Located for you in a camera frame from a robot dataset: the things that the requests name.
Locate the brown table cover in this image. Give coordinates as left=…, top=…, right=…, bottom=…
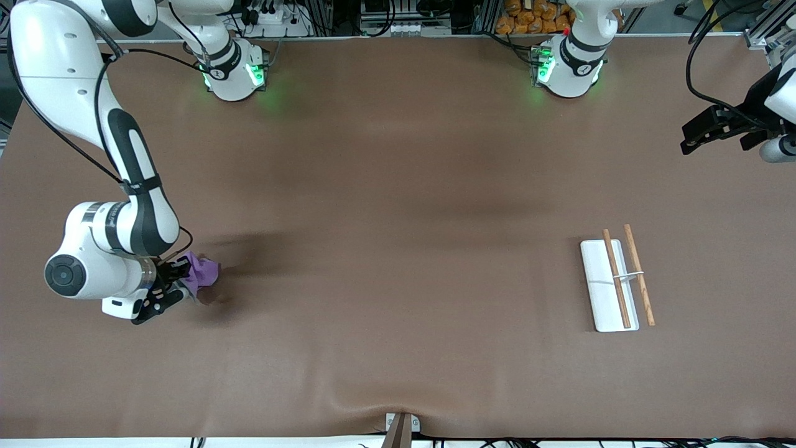
left=0, top=35, right=796, bottom=440

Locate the white power strip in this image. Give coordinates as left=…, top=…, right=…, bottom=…
left=239, top=0, right=312, bottom=38

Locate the purple and grey towel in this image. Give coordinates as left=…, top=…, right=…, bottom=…
left=182, top=251, right=222, bottom=304

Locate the wooden rack rod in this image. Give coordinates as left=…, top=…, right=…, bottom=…
left=602, top=229, right=632, bottom=329
left=624, top=224, right=656, bottom=327

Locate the white electronic device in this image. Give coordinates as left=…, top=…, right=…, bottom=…
left=361, top=17, right=453, bottom=37

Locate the orange packets pile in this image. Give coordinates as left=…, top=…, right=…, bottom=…
left=496, top=0, right=573, bottom=35

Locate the aluminium frame profile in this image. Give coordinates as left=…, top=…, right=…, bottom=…
left=743, top=0, right=796, bottom=52

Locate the metal table edge bracket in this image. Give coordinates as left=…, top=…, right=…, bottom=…
left=384, top=412, right=421, bottom=448

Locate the white towel rack base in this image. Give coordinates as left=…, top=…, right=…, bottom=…
left=580, top=239, right=640, bottom=332

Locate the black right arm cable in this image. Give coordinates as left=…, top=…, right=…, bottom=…
left=5, top=0, right=215, bottom=265

